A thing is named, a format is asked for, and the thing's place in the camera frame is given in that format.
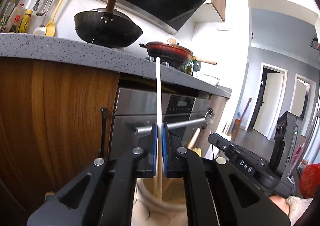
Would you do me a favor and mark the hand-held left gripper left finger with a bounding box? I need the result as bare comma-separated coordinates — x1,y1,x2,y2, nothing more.
27,123,158,226

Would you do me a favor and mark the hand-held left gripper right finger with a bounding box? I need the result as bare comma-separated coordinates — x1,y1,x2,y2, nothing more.
162,122,292,226

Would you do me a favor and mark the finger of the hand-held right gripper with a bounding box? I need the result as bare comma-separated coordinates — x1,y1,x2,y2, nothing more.
208,133,241,164
225,138,272,167

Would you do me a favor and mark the metal utensil with dark handle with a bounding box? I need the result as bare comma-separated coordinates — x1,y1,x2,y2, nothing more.
203,108,216,161

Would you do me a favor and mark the white ceramic utensil jar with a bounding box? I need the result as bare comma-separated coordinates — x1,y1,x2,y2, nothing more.
134,178,188,226

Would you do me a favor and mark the cream chopstick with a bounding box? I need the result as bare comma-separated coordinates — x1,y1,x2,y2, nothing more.
155,57,163,199

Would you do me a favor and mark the person's right hand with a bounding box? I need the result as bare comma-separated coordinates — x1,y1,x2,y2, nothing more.
269,195,290,217

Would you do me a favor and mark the wooden chair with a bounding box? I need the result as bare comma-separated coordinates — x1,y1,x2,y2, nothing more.
232,98,252,139

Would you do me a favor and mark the white door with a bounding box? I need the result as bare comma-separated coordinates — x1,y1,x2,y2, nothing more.
252,73,286,140

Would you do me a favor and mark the red garment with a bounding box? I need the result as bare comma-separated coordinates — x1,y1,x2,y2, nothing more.
299,163,318,199

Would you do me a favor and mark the dark door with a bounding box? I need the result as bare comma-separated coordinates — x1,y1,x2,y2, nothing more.
248,68,266,130

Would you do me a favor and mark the stainless steel oven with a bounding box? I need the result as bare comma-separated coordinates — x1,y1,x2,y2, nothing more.
109,87,213,167

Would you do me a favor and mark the white bowl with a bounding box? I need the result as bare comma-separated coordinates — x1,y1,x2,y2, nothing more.
203,74,220,86

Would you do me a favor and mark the green olive oil bottle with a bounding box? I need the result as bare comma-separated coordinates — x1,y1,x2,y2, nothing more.
186,59,195,76

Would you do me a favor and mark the gas stove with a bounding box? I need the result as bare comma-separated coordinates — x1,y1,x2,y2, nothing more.
146,55,187,69

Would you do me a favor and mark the wooden cabinet door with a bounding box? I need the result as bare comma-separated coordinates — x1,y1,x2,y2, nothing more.
0,57,121,193

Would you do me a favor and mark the yellow hanging spoon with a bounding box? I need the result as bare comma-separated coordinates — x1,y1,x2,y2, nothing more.
45,0,72,37

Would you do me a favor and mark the hanging metal spatula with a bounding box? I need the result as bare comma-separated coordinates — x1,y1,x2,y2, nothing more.
33,0,62,36

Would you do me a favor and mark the dark soy sauce bottle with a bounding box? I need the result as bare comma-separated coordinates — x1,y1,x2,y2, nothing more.
9,15,21,34

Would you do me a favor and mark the large bottle with red cap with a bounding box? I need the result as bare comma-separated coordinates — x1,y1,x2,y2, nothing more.
5,4,26,34

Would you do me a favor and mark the clear bottle with yellow cap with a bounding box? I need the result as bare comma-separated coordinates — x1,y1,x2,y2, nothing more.
0,0,19,33

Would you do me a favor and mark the black cabinet handle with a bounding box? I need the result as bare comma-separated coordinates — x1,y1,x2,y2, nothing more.
100,107,108,159

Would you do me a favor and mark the red pan with wooden handle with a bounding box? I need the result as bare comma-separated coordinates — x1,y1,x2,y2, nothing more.
139,38,217,67

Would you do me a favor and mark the black wok with wooden handle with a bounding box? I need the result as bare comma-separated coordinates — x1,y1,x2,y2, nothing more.
74,0,144,49

